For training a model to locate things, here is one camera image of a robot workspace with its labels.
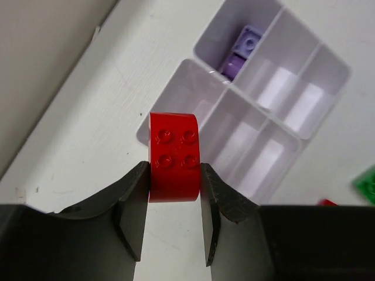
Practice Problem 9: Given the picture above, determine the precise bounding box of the dark green square lego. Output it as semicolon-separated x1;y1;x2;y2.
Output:
352;165;374;205

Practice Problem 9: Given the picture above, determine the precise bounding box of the red curved lego brick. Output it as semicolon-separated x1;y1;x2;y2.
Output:
148;112;200;203

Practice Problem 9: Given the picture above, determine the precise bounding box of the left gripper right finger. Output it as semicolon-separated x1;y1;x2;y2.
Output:
200;163;374;280

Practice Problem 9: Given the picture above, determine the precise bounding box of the right white divided container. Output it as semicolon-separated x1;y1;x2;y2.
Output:
194;1;350;140

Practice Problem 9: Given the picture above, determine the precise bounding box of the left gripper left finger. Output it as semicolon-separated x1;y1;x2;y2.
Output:
1;161;150;280

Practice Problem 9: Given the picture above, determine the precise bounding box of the light purple lego brick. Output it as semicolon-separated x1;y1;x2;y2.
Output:
232;25;263;59

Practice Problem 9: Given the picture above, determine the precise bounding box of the white divided container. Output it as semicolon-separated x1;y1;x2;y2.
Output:
194;1;350;140
151;59;302;205

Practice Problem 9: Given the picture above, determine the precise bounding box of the dark purple lego brick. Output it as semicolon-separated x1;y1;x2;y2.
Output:
221;53;246;81

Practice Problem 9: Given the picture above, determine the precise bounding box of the left white divided container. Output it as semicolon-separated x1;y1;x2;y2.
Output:
151;59;302;205

